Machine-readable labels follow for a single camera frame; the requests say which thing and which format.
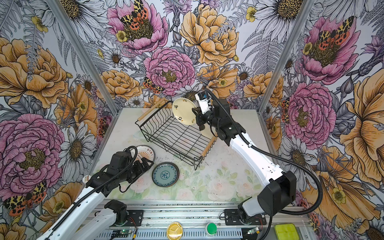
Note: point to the black wire dish rack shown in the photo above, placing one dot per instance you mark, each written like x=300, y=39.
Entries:
x=186, y=143

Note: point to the small white jar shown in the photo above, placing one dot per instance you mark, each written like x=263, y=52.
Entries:
x=86, y=178

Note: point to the dark grey small plate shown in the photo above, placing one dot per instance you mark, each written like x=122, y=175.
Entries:
x=165, y=174

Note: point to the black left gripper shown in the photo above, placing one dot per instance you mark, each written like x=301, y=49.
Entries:
x=140, y=170

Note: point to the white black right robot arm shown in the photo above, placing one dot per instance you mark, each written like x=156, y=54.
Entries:
x=279, y=187

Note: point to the aluminium corner post left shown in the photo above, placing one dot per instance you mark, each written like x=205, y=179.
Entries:
x=76, y=42

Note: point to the white plate orange pattern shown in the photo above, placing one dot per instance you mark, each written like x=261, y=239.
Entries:
x=145, y=152

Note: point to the lime green button right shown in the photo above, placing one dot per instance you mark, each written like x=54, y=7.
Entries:
x=286, y=232

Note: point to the small circuit board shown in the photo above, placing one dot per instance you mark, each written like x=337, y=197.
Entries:
x=122, y=233

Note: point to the gold round button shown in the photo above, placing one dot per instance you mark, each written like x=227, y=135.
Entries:
x=174, y=231

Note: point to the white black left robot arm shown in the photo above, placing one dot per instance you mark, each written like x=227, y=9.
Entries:
x=126, y=166

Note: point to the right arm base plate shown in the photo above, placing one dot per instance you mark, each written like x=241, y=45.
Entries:
x=232, y=218

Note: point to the beige small plate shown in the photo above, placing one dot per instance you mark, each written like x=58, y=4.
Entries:
x=182, y=111

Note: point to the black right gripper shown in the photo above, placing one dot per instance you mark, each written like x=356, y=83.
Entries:
x=199, y=115

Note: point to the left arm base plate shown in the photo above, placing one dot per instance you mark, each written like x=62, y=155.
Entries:
x=133, y=218

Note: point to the green round button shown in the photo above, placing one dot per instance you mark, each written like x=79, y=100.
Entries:
x=211, y=229

